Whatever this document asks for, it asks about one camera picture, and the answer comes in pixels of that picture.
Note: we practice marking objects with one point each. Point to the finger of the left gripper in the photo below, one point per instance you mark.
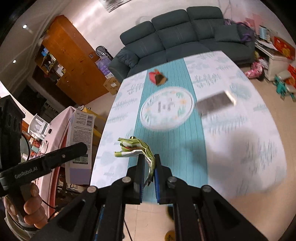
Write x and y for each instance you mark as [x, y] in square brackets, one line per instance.
[56, 158]

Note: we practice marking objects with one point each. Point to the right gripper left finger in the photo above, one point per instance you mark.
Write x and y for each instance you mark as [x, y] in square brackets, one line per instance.
[135, 187]

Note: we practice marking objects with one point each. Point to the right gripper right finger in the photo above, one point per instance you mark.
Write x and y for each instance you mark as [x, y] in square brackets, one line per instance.
[164, 183]

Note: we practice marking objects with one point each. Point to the purple white carton box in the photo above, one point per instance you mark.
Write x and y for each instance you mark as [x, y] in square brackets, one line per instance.
[79, 139]

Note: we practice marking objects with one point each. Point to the silver cardboard box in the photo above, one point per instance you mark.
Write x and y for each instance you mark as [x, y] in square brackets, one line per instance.
[215, 103]

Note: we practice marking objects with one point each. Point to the red cardboard box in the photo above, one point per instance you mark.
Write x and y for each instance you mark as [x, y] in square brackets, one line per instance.
[157, 78]

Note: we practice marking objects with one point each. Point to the person left hand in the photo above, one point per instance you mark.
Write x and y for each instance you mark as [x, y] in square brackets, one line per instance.
[35, 213]

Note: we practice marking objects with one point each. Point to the pink tablecloth side table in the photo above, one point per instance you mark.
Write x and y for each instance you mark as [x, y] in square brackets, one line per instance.
[55, 140]

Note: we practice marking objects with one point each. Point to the right yellow slipper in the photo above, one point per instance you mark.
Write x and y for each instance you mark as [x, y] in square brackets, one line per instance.
[170, 236]

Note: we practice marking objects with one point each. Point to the round white placemat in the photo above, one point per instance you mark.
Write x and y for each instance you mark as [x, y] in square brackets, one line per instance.
[166, 109]

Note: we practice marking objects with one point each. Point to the leaf print teal tablecloth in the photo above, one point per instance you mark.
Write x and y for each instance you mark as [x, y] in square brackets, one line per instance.
[236, 150]

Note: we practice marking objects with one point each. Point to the brown cardboard box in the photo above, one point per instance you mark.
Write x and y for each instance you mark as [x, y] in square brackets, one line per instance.
[112, 85]

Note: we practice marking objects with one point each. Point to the brown wooden cabinet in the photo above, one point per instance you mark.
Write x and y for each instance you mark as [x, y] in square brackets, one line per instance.
[82, 81]

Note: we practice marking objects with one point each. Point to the dark green sofa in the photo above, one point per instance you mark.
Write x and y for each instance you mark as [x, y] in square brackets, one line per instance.
[178, 34]

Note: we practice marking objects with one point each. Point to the teal toy vehicle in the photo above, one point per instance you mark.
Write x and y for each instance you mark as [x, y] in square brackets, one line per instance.
[282, 88]

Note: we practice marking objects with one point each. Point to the white low cabinet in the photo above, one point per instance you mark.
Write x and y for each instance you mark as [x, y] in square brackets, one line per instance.
[275, 61]

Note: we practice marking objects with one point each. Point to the dark green cushion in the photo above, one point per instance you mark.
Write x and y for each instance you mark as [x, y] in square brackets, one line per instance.
[227, 33]

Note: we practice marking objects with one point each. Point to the red gift box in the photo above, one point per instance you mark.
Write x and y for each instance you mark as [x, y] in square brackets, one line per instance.
[284, 48]

